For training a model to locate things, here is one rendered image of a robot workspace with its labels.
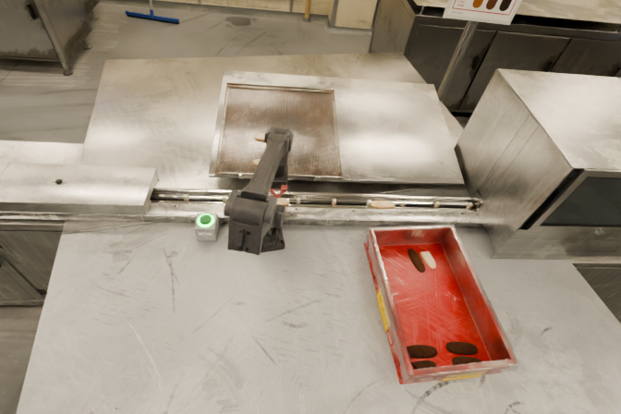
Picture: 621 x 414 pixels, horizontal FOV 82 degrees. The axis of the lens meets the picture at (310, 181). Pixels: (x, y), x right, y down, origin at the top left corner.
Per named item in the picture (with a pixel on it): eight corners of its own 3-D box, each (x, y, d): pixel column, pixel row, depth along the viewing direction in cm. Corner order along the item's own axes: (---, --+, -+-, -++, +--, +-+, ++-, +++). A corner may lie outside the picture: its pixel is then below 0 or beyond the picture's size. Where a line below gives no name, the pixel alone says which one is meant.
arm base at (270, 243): (251, 254, 124) (285, 249, 126) (250, 241, 118) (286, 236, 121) (248, 234, 129) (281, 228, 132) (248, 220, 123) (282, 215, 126)
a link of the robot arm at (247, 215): (216, 256, 80) (260, 264, 79) (225, 197, 79) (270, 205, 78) (254, 221, 124) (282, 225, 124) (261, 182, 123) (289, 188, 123)
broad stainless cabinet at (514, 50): (381, 123, 319) (418, 5, 244) (363, 63, 389) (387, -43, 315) (577, 133, 340) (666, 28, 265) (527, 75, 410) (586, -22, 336)
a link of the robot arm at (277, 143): (224, 222, 82) (270, 230, 81) (223, 202, 78) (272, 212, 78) (264, 138, 117) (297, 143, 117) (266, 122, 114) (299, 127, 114)
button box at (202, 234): (196, 247, 127) (191, 228, 119) (199, 228, 132) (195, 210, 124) (219, 247, 128) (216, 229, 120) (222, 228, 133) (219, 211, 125)
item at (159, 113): (127, 324, 181) (61, 234, 121) (141, 164, 255) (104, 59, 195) (438, 266, 224) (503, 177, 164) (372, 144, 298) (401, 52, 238)
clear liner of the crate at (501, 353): (396, 389, 99) (407, 380, 92) (359, 240, 131) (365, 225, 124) (505, 376, 104) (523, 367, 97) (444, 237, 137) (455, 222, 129)
